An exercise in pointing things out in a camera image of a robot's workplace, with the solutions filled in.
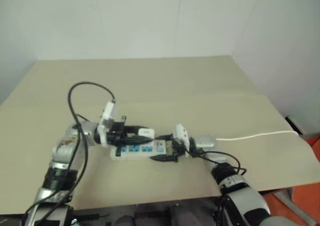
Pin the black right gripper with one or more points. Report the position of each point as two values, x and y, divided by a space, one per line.
176 148

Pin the orange plastic object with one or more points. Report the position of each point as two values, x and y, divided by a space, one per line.
313 161

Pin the white charger plug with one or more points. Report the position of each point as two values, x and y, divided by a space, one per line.
146 132

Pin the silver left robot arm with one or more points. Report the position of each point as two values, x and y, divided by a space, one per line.
62 150

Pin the black and white box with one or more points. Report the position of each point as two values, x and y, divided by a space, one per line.
293 123

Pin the black panel under table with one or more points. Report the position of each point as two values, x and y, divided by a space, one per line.
100 214

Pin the white power strip blue sockets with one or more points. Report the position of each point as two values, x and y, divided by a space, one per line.
138 150

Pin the dark rounded shape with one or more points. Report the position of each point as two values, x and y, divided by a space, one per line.
125 221

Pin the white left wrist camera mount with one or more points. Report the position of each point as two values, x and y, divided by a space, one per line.
110 113

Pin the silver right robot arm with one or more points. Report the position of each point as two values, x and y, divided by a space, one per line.
208 142

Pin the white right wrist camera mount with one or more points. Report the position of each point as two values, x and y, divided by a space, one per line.
181 133

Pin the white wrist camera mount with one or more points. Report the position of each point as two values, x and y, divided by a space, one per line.
110 113
181 133

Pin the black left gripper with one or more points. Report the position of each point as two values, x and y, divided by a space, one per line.
117 133

